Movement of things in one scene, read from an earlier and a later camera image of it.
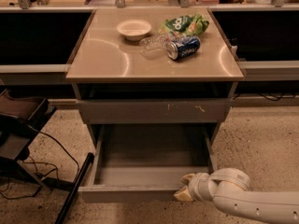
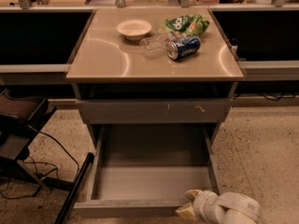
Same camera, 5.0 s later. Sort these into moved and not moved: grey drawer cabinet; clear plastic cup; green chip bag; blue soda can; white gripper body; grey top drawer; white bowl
Moved: white gripper body
Not moved: grey drawer cabinet; clear plastic cup; blue soda can; grey top drawer; green chip bag; white bowl
